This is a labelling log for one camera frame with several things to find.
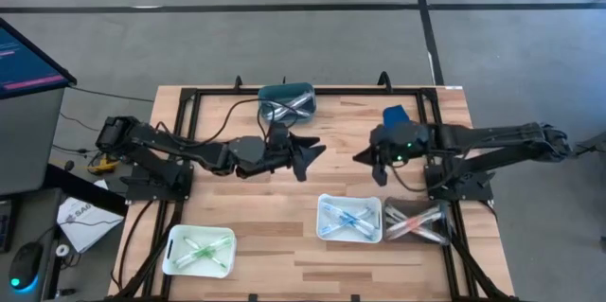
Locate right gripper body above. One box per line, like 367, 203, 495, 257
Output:
368, 123, 409, 167

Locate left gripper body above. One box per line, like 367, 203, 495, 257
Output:
264, 137, 296, 171

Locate purple toothbrush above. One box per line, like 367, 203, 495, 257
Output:
262, 97, 314, 118
264, 96, 313, 121
268, 94, 314, 121
262, 98, 309, 121
267, 92, 315, 118

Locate blue toothbrush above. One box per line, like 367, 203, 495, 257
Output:
325, 205, 379, 242
324, 206, 379, 241
321, 203, 378, 241
319, 209, 375, 239
322, 204, 376, 240
320, 205, 376, 238

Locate orange toothbrush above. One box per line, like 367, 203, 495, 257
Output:
386, 211, 449, 245
385, 206, 446, 241
384, 205, 444, 240
384, 205, 444, 244
384, 209, 444, 241

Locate green toothbrush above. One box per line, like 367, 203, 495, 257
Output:
172, 238, 236, 270
182, 237, 228, 270
175, 239, 233, 268
184, 240, 227, 269
173, 235, 236, 269

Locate blue cloth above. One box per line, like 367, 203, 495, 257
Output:
382, 104, 411, 129

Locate white plastic bin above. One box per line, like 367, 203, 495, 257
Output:
315, 192, 383, 245
162, 224, 237, 278

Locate teal plastic bin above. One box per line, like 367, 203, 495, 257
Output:
258, 81, 317, 124

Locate smoky transparent plastic bin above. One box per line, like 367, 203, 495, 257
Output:
382, 196, 451, 246

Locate yellow tool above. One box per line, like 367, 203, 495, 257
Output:
86, 156, 123, 176

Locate grey stand foot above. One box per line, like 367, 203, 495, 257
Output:
570, 132, 606, 160

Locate white paper sheet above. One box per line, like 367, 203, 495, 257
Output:
55, 195, 127, 255

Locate grey monitor cabinet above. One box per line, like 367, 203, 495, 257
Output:
0, 87, 66, 198

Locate monitor with blue screen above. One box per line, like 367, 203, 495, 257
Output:
0, 16, 79, 100

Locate black glowing computer mouse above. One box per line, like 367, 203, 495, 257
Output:
8, 240, 45, 293

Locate black keyboard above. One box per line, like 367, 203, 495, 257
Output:
0, 197, 15, 255

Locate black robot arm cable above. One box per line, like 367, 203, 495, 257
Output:
388, 148, 470, 194
155, 97, 309, 150

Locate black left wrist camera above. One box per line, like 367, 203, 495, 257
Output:
269, 122, 290, 145

